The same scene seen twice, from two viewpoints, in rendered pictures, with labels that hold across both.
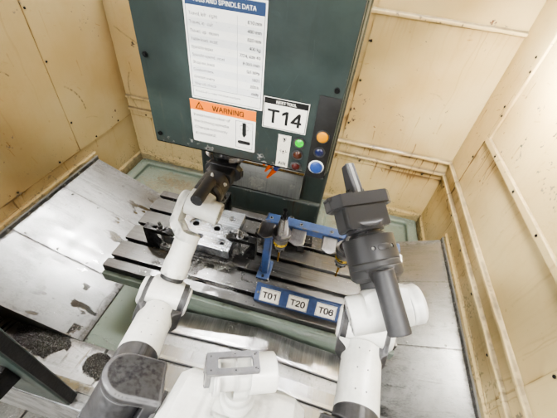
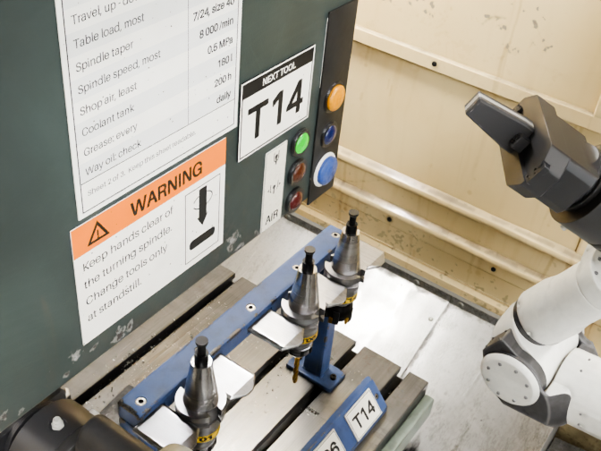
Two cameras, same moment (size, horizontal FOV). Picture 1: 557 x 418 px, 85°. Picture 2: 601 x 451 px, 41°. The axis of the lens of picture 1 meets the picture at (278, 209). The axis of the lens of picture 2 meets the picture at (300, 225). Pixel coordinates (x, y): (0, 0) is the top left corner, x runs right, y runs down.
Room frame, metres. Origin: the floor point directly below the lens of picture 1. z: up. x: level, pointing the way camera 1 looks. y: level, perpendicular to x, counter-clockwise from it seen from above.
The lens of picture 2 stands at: (0.36, 0.53, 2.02)
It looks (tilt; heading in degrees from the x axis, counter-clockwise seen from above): 38 degrees down; 293
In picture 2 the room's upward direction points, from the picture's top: 6 degrees clockwise
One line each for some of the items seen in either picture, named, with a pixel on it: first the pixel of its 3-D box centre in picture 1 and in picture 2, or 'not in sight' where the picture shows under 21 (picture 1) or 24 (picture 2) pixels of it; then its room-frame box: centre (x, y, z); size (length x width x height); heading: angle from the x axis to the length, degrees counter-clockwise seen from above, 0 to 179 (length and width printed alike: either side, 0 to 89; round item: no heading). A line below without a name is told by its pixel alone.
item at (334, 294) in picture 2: not in sight; (324, 291); (0.66, -0.29, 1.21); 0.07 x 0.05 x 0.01; 171
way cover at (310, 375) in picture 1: (244, 371); not in sight; (0.42, 0.05, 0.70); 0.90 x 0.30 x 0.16; 81
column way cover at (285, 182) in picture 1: (262, 149); not in sight; (1.28, 0.12, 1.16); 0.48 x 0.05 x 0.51; 81
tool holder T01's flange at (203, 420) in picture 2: (281, 234); (200, 404); (0.70, -0.02, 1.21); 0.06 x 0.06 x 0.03
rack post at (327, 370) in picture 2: not in sight; (324, 313); (0.70, -0.41, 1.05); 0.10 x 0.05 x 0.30; 171
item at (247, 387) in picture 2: (297, 238); (229, 378); (0.69, -0.08, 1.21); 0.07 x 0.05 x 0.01; 171
